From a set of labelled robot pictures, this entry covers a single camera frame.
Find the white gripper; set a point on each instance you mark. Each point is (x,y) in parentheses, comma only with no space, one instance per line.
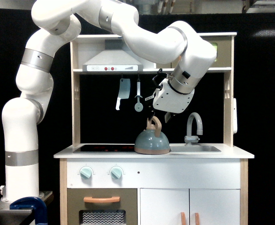
(169,101)

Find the grey-blue toy teapot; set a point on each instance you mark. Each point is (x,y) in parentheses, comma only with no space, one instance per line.
(152,141)

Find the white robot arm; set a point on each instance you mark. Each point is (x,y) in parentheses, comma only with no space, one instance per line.
(61,22)

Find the right mint stove knob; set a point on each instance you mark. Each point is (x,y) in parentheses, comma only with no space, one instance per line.
(116,172)

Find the mint stove knob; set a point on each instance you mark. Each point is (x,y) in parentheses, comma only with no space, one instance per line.
(116,172)
(85,172)

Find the black toy stove top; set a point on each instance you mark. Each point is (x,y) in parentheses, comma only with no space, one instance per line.
(104,148)

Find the left mint stove knob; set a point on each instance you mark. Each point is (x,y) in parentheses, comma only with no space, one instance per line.
(85,172)

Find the toy pizza cutter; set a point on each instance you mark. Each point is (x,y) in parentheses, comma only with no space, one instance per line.
(138,105)

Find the grey toy sink basin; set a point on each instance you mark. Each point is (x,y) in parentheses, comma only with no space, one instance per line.
(193,149)

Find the toy cleaver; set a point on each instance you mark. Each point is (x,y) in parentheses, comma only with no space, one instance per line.
(124,91)

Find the white side hook holder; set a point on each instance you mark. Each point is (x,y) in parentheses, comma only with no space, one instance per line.
(234,116)

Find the white wooden toy kitchen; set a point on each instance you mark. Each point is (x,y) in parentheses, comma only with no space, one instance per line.
(227,169)

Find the left white cabinet door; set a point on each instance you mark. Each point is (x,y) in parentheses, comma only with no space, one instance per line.
(164,206)

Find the white cabinet door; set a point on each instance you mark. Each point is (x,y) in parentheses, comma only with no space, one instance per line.
(215,206)
(164,206)

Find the toy microwave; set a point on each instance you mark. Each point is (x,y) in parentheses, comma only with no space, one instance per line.
(224,45)

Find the right white cabinet door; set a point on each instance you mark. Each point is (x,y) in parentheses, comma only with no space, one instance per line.
(215,206)

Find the toy oven door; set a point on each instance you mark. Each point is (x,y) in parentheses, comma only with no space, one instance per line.
(102,206)

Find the blue clamp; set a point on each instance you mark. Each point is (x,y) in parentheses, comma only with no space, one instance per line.
(34,203)

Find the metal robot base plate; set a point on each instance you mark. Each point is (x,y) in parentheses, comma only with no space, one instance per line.
(6,206)

